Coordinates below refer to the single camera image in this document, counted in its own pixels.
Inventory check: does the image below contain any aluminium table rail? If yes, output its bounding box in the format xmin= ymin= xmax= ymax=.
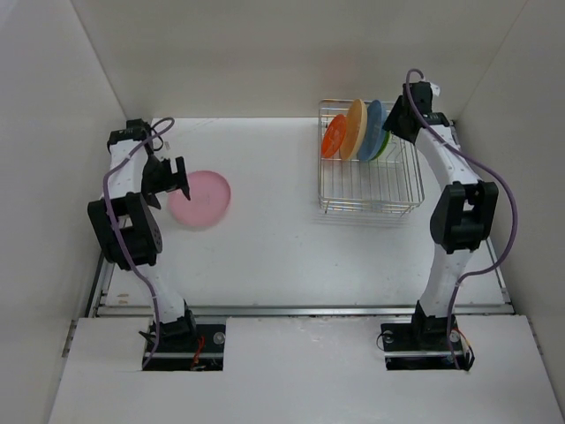
xmin=449 ymin=118 xmax=513 ymax=306
xmin=83 ymin=254 xmax=114 ymax=318
xmin=87 ymin=303 xmax=515 ymax=317

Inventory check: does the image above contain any wire dish rack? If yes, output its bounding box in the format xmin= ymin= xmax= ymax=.
xmin=317 ymin=98 xmax=426 ymax=216

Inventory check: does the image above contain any beige plate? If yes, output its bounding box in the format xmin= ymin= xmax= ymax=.
xmin=340 ymin=99 xmax=367 ymax=161

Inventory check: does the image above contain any aluminium left table rail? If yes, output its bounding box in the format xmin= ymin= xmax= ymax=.
xmin=83 ymin=254 xmax=114 ymax=318

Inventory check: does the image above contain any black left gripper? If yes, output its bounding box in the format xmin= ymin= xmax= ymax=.
xmin=140 ymin=155 xmax=188 ymax=208

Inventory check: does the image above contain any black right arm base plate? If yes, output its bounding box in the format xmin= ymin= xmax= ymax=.
xmin=379 ymin=322 xmax=475 ymax=371

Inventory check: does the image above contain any pink plate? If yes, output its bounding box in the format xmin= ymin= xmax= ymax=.
xmin=168 ymin=170 xmax=231 ymax=229

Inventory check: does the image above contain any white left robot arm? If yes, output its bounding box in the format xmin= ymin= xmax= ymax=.
xmin=87 ymin=118 xmax=198 ymax=351

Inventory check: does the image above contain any aluminium front table rail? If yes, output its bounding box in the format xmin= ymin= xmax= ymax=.
xmin=87 ymin=303 xmax=515 ymax=317

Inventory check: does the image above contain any green plate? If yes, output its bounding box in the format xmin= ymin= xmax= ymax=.
xmin=369 ymin=131 xmax=391 ymax=162

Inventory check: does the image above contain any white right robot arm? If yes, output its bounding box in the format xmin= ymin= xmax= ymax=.
xmin=147 ymin=81 xmax=505 ymax=351

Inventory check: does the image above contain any orange plate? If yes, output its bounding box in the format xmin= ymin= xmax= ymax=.
xmin=320 ymin=114 xmax=347 ymax=158

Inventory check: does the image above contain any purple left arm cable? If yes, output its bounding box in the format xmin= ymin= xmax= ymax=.
xmin=102 ymin=116 xmax=176 ymax=367

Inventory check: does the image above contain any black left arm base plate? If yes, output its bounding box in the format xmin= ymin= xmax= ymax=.
xmin=139 ymin=323 xmax=226 ymax=372

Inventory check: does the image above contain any aluminium right table rail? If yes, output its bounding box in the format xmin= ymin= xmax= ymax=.
xmin=449 ymin=118 xmax=513 ymax=306

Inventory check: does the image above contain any blue plate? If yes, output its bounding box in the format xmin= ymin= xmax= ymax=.
xmin=358 ymin=100 xmax=388 ymax=162

